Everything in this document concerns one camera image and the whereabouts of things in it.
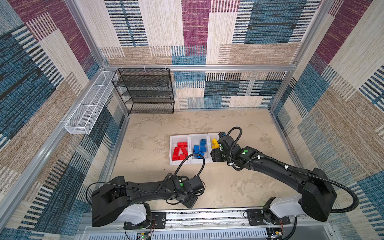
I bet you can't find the yellow brick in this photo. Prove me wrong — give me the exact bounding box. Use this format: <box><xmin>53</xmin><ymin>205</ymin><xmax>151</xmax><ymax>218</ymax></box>
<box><xmin>212</xmin><ymin>139</ymin><xmax>220</xmax><ymax>149</ymax></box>

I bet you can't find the blue long brick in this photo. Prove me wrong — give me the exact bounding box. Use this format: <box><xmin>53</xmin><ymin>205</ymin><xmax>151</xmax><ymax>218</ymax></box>
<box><xmin>200</xmin><ymin>139</ymin><xmax>207</xmax><ymax>152</ymax></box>

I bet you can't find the red long diagonal brick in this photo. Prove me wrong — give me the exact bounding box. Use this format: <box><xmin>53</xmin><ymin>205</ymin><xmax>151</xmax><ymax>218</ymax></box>
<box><xmin>179</xmin><ymin>149</ymin><xmax>188</xmax><ymax>161</ymax></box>

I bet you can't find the red long brick tall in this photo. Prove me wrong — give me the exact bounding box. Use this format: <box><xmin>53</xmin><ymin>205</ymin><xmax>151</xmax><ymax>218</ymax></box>
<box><xmin>172</xmin><ymin>147</ymin><xmax>180</xmax><ymax>161</ymax></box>

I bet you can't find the red wide brick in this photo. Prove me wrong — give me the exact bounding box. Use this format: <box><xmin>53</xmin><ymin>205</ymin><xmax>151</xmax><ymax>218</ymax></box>
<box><xmin>177</xmin><ymin>142</ymin><xmax>188</xmax><ymax>149</ymax></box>

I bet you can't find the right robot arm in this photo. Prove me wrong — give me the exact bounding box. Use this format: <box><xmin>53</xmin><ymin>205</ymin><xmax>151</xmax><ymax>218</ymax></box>
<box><xmin>211</xmin><ymin>132</ymin><xmax>337</xmax><ymax>222</ymax></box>

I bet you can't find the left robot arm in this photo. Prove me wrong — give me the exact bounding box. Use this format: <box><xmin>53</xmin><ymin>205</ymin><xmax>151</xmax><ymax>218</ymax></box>
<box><xmin>91</xmin><ymin>173</ymin><xmax>205</xmax><ymax>227</ymax></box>

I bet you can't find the right white bin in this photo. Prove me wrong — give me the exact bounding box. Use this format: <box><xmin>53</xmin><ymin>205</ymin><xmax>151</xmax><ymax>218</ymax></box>
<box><xmin>209</xmin><ymin>132</ymin><xmax>233</xmax><ymax>163</ymax></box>

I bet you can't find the white bin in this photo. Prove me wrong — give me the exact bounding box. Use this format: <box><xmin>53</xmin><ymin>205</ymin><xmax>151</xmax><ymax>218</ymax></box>
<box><xmin>190</xmin><ymin>134</ymin><xmax>212</xmax><ymax>163</ymax></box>
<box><xmin>169</xmin><ymin>135</ymin><xmax>191</xmax><ymax>166</ymax></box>
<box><xmin>209</xmin><ymin>132</ymin><xmax>233</xmax><ymax>163</ymax></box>

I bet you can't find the middle white bin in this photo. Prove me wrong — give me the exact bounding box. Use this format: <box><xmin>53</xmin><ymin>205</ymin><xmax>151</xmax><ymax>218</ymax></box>
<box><xmin>190</xmin><ymin>134</ymin><xmax>212</xmax><ymax>163</ymax></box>

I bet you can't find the left white bin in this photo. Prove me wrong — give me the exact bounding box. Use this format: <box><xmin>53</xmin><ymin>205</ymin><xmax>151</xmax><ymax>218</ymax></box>
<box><xmin>169</xmin><ymin>135</ymin><xmax>191</xmax><ymax>166</ymax></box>

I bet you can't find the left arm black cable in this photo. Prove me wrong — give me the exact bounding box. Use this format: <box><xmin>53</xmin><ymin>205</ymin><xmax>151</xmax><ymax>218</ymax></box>
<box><xmin>173</xmin><ymin>153</ymin><xmax>206</xmax><ymax>181</ymax></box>

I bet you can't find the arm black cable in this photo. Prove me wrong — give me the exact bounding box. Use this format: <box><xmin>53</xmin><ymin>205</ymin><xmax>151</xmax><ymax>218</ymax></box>
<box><xmin>227</xmin><ymin>126</ymin><xmax>360</xmax><ymax>240</ymax></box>
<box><xmin>173</xmin><ymin>153</ymin><xmax>206</xmax><ymax>181</ymax></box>

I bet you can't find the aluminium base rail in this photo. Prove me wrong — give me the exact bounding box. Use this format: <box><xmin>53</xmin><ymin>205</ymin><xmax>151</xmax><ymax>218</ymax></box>
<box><xmin>74</xmin><ymin>206</ymin><xmax>334</xmax><ymax>240</ymax></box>

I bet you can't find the black wire shelf rack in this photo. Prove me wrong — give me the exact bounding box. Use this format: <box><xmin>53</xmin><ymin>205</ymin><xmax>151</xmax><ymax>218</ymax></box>
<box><xmin>112</xmin><ymin>68</ymin><xmax>175</xmax><ymax>114</ymax></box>

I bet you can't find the white wire mesh basket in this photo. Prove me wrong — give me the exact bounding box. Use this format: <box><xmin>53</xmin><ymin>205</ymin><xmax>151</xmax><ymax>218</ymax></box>
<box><xmin>65</xmin><ymin>72</ymin><xmax>115</xmax><ymax>135</ymax></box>

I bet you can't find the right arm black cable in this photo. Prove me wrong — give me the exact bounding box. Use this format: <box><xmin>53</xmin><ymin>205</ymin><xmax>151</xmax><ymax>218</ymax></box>
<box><xmin>227</xmin><ymin>126</ymin><xmax>360</xmax><ymax>240</ymax></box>

